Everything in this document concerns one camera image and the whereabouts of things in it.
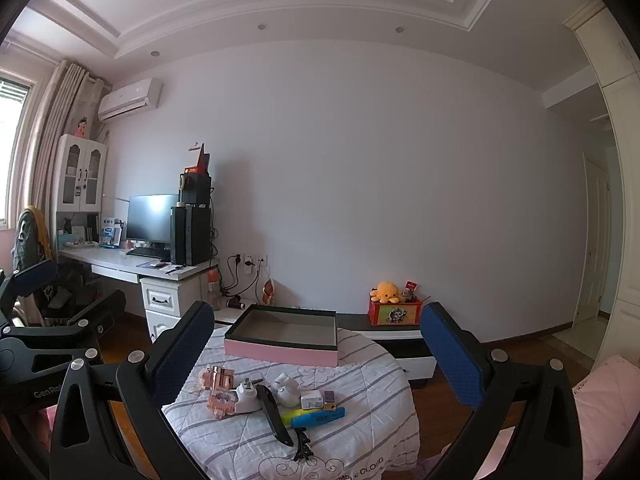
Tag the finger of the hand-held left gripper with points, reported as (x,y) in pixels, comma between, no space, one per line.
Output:
(100,312)
(37,276)

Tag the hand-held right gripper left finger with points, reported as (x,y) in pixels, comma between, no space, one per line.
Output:
(185,355)

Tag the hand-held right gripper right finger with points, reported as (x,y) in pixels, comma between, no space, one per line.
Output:
(450,360)

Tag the pink perfume bottle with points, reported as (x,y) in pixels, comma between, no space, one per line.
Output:
(220,376)

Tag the white travel plug adapter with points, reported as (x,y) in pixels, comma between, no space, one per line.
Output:
(245,396)

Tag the pink storage box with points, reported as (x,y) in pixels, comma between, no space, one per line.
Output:
(280,352)

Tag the long black hair clip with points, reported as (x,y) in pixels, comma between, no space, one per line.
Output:
(275,415)

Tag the white astronaut figurine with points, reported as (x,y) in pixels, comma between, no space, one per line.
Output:
(287,394)

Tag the yellow highlighter pack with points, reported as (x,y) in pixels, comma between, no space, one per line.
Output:
(286,419)

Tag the small purple box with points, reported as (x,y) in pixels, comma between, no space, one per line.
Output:
(329,396)

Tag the white charger block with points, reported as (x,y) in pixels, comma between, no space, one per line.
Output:
(311,400)

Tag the blue plastic case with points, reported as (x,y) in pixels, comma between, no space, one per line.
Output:
(320,416)

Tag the chair draped with clothes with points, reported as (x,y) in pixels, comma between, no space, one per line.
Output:
(27,240)

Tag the white desk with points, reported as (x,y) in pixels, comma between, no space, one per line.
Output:
(115,260)

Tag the black white low cabinet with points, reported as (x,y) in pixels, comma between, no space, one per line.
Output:
(395,322)

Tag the orange cap bottle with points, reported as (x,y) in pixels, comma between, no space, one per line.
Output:
(214,292)

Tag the dark hair dryer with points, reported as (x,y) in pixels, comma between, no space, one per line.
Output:
(233,304)

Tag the red toy box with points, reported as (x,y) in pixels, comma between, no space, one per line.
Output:
(395,314)

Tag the black keyboard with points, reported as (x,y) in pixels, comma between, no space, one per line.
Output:
(147,251)

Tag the blue white carton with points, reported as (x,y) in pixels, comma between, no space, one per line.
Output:
(110,232)

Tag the small red package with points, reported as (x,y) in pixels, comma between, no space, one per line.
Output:
(411,286)

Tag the yellow octopus plush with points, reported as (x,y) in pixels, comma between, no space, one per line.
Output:
(386,291)

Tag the white striped quilted tablecloth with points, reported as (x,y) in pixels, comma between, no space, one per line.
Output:
(370,410)

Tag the white hutch cabinet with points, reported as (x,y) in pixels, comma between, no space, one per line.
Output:
(67,180)

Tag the orange snack bag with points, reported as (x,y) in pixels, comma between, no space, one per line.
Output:
(270,292)

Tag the black computer monitor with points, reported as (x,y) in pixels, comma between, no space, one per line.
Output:
(150,217)

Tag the black computer tower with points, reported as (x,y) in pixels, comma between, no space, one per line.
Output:
(192,235)

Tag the window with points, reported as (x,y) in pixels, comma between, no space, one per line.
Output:
(10,150)

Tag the beige curtain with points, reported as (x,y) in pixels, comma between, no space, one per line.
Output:
(55,135)

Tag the small black claw clip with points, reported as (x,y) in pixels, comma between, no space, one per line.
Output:
(302,447)

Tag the pink doll figure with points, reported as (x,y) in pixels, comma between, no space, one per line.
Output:
(82,127)

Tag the pink bedding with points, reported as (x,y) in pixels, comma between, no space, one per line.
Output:
(610,400)

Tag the red triangular box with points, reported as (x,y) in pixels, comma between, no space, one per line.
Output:
(202,160)

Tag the white air conditioner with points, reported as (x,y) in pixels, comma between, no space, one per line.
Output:
(130,100)

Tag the white wardrobe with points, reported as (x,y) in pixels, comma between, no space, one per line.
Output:
(625,210)

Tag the white wall outlet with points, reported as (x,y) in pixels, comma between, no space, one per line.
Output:
(250,262)

